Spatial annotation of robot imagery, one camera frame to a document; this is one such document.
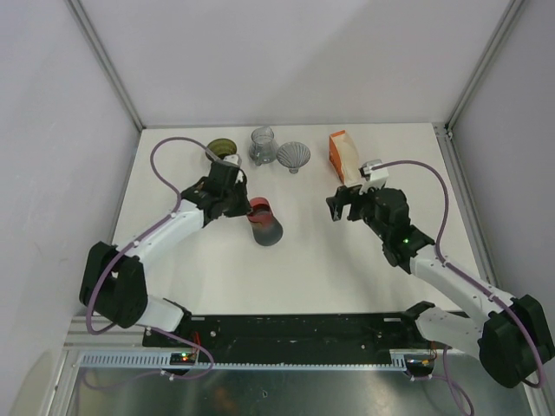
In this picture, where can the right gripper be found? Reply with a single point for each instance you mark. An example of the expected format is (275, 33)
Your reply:
(336, 204)

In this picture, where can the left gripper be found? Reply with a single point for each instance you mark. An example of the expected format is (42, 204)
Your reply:
(244, 206)

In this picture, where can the red-rimmed dark carafe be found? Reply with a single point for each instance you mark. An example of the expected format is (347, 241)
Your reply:
(266, 229)

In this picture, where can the clear grey glass carafe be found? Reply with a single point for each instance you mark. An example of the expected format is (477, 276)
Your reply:
(263, 148)

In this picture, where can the olive green dripper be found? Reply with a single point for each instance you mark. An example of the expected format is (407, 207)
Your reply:
(220, 148)

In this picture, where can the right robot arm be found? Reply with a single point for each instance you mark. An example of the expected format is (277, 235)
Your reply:
(509, 336)

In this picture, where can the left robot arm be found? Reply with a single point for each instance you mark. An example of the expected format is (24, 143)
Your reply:
(114, 283)

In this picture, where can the orange coffee filter box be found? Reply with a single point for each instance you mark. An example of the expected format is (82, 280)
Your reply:
(344, 158)

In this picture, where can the clear grey ribbed dripper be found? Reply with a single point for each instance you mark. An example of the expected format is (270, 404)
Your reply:
(293, 156)

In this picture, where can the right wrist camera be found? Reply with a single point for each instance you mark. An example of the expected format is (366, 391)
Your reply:
(375, 176)

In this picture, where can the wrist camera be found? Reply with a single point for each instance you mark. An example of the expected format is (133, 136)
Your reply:
(233, 159)
(375, 176)

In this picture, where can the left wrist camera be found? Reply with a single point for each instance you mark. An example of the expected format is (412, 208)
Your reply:
(233, 159)

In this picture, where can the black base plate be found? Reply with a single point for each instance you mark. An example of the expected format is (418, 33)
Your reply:
(321, 340)

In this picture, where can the grey cable duct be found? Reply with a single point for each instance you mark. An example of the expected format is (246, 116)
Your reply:
(170, 360)

